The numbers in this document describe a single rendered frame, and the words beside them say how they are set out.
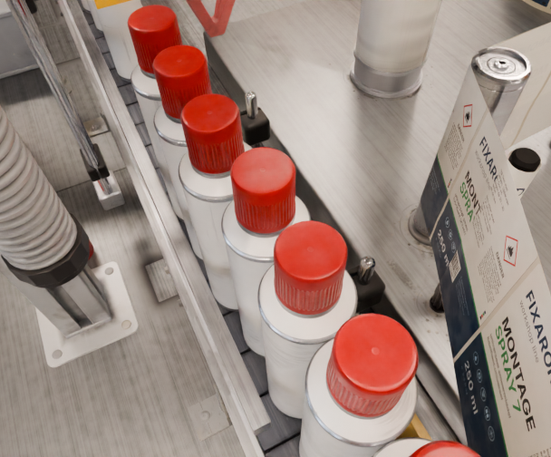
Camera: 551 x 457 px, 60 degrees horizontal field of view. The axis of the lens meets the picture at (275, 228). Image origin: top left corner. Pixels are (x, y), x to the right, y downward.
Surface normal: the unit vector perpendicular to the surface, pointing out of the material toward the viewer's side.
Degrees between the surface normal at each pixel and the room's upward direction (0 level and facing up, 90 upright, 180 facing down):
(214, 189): 42
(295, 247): 2
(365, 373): 2
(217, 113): 3
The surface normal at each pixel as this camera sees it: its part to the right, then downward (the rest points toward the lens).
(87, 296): 0.44, 0.73
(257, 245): -0.19, 0.11
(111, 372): -0.02, -0.57
